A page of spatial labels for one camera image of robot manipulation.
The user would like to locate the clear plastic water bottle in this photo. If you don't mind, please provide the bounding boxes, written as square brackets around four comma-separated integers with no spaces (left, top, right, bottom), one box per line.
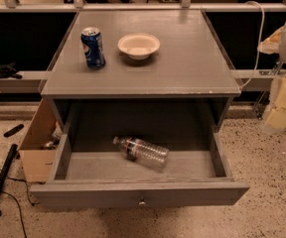
[113,136,169,169]

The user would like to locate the silver drawer knob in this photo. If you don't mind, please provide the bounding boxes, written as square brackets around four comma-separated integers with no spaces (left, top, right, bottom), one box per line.
[138,199,147,207]

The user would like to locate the grey open top drawer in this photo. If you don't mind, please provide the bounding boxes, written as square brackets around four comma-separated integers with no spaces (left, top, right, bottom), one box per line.
[29,103,250,208]

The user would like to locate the grey wooden cabinet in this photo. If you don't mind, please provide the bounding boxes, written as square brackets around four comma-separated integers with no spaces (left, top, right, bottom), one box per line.
[41,10,240,124]

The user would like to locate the blue Pepsi soda can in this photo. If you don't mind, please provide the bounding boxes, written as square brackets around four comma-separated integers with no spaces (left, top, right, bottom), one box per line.
[80,27,105,70]

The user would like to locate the items inside cardboard box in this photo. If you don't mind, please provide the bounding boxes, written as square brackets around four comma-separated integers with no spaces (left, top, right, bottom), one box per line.
[42,122,63,150]

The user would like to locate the brown cardboard box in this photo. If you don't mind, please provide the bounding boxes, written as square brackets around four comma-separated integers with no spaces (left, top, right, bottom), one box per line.
[19,99,60,182]

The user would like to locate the small black flat object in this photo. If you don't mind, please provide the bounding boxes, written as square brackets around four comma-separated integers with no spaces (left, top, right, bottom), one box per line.
[3,124,24,138]

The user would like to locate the black bag on ledge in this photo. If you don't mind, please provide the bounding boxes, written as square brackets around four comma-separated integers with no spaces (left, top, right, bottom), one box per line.
[0,62,22,79]

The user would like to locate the white cable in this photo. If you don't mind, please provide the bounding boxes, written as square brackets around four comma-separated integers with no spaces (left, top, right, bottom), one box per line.
[239,0,266,91]

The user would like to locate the black floor cable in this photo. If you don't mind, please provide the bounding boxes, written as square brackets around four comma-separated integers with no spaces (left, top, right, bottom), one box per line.
[0,153,42,238]

